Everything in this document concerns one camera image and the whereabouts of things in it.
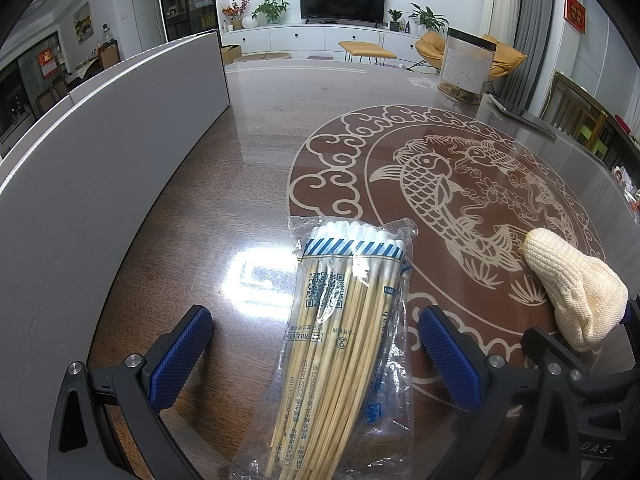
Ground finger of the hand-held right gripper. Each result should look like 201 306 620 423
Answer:
521 326 640 401
622 296 640 331

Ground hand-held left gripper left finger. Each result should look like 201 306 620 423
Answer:
47 305 214 480

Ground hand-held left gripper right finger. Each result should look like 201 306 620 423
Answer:
417 306 583 480

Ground cream knit glove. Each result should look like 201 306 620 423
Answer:
521 227 629 352

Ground cotton swab packet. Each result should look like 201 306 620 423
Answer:
231 216 418 480

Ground large white cardboard box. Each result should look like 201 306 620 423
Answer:
0 29 232 376

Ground brown fish-patterned desktop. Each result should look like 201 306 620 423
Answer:
85 57 640 480

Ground slatted wooden chair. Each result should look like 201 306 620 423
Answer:
542 71 608 136

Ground clear labelled jar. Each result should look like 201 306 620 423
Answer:
437 26 497 105

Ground grey curtain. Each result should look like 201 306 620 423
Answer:
515 0 557 111

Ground dark glass balcony door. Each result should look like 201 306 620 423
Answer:
0 30 66 136

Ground orange lounge chair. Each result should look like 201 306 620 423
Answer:
416 31 527 82

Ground orange footstool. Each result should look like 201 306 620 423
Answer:
339 40 397 67

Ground red window poster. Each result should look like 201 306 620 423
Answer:
39 47 60 79

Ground cream curtain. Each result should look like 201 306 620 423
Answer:
480 0 526 56

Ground spreading green potted plant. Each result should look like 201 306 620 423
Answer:
407 3 449 36

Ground white television cabinet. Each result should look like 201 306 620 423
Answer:
220 25 426 61

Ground framed landscape painting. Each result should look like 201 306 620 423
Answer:
73 2 94 43

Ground red flowers in vase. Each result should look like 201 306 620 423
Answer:
221 0 251 31

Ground dark glass display cabinet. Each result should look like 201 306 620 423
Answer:
156 0 221 41

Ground large leafy potted plant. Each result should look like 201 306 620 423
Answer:
251 0 290 26

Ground black television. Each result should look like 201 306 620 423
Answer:
300 0 387 26

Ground red wall hanging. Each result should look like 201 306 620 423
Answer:
564 0 587 35

